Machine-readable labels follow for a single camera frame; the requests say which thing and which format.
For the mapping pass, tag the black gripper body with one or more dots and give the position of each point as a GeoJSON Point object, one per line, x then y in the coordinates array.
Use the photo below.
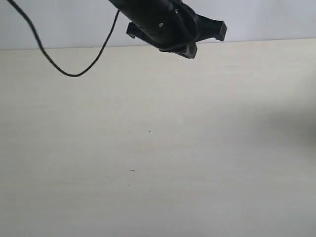
{"type": "Point", "coordinates": [166, 22]}

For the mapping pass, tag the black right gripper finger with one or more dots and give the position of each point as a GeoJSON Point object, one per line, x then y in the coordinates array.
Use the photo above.
{"type": "Point", "coordinates": [186, 50]}

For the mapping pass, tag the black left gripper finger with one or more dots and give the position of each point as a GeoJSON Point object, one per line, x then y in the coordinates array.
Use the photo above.
{"type": "Point", "coordinates": [211, 29]}

